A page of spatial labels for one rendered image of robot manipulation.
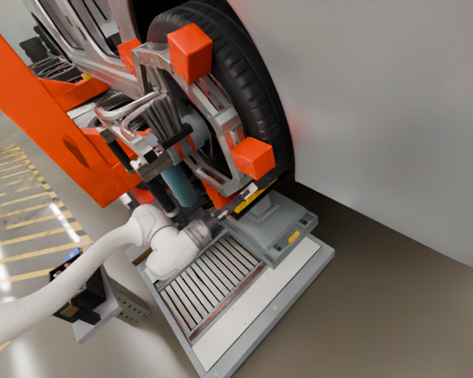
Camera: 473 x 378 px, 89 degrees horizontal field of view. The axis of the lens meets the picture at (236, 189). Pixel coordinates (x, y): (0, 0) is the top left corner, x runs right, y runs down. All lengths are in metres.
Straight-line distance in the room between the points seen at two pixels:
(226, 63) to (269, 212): 0.86
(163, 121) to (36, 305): 0.48
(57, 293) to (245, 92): 0.64
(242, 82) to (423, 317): 1.18
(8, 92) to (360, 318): 1.62
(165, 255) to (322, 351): 0.81
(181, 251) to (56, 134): 0.73
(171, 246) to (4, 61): 0.83
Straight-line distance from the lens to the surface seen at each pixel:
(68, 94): 3.17
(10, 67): 1.19
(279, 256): 1.26
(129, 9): 1.08
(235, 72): 0.64
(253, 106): 0.64
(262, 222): 1.30
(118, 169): 1.33
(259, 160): 0.62
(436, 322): 1.39
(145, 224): 0.84
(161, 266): 0.78
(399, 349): 1.32
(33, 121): 1.21
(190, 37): 0.63
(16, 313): 0.71
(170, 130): 0.63
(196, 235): 0.78
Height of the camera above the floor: 1.26
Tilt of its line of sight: 44 degrees down
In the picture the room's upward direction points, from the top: 21 degrees counter-clockwise
